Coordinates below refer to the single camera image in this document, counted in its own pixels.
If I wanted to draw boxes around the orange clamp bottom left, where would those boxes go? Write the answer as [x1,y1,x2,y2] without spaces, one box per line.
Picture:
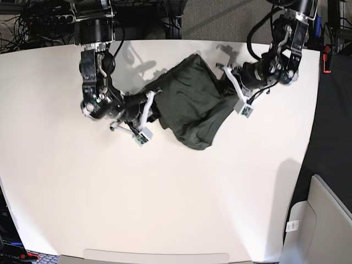
[20,252,40,262]

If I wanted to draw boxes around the white barcode label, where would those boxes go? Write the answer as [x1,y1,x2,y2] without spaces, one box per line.
[285,220,299,233]

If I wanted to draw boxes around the orange black clamp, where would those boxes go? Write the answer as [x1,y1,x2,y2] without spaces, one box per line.
[322,44,333,74]

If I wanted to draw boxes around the black printed box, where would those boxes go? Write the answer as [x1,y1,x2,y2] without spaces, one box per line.
[1,189,25,263]

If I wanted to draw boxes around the beige plastic bin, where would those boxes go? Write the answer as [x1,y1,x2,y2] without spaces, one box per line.
[279,175,351,263]

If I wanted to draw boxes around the blue handled clamp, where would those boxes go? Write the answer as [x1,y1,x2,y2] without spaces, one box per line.
[307,16,322,47]

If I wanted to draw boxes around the tangled black cables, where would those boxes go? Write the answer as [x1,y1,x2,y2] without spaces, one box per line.
[0,0,80,53]

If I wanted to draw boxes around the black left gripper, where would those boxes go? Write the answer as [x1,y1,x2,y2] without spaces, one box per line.
[217,62,268,95]

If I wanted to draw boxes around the grey metal table leg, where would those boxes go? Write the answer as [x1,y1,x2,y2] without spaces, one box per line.
[159,1,183,40]

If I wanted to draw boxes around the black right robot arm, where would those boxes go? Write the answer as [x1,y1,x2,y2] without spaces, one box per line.
[69,1,161,128]

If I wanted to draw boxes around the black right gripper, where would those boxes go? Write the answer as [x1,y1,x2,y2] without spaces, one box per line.
[118,93,161,127]

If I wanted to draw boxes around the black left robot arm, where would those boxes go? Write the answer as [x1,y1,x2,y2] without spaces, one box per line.
[229,1,317,100]

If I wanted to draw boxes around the dark green long-sleeve shirt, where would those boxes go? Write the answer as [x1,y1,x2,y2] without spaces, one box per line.
[145,54,238,150]

